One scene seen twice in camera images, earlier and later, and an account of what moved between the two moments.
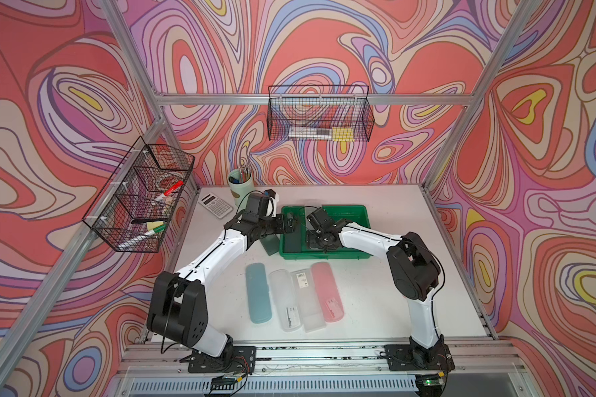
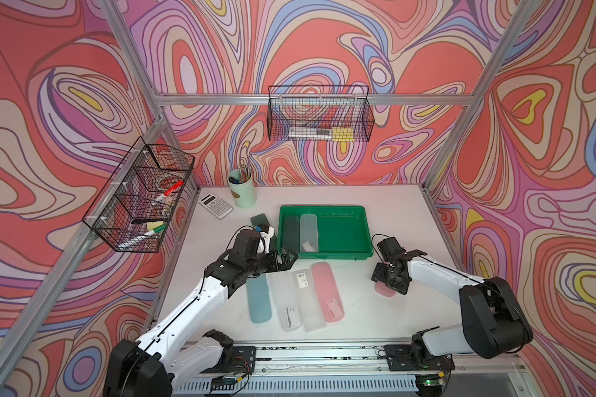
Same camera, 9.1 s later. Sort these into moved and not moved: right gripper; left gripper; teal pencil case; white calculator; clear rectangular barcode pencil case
Moved: left gripper; right gripper
Not moved: teal pencil case; white calculator; clear rectangular barcode pencil case
